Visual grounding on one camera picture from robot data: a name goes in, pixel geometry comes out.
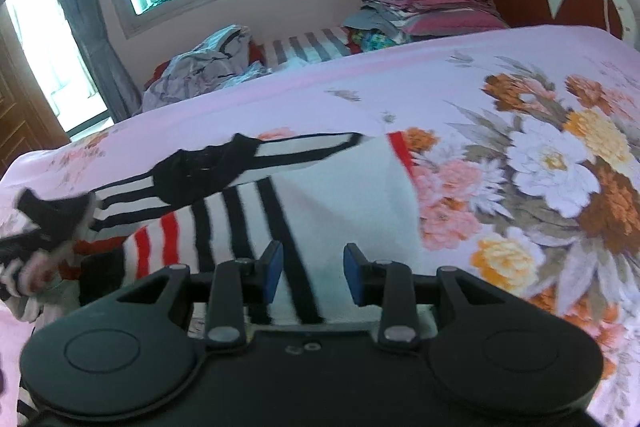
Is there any white black red striped garment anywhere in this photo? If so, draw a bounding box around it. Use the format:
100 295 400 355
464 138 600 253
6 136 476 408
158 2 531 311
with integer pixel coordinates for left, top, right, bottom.
60 132 423 325

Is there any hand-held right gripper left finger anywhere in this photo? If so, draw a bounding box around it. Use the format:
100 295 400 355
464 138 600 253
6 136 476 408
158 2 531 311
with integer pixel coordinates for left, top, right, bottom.
116 241 284 350

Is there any sunlit doorway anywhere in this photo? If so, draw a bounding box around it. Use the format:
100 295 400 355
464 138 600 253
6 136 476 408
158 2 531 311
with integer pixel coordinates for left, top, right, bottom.
0 0 110 142

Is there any brown wooden door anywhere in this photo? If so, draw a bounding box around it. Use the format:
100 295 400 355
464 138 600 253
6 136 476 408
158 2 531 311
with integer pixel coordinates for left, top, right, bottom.
0 2 72 170

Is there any stack of folded clothes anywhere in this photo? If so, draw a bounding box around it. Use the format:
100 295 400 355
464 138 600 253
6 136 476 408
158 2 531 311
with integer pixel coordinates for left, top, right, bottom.
342 0 510 45

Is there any colourful patterned cloth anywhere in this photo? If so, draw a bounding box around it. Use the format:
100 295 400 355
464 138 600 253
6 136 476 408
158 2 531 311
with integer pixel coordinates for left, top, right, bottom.
350 28 403 54

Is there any long grey curtain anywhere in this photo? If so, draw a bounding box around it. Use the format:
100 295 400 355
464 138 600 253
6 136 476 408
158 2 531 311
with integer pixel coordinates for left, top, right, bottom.
29 0 145 124

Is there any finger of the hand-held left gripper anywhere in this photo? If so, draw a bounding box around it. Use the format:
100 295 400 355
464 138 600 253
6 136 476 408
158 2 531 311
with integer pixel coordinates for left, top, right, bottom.
16 188 97 249

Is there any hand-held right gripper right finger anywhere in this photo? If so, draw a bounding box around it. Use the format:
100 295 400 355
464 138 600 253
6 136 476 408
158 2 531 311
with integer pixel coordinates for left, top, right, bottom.
343 243 506 352

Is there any pink floral bedsheet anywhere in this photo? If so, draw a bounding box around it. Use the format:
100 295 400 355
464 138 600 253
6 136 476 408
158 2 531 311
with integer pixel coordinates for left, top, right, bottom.
0 24 640 427

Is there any pile of grey crumpled clothes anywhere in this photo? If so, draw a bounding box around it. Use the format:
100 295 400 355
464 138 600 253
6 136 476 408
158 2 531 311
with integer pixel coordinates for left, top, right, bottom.
141 24 275 114

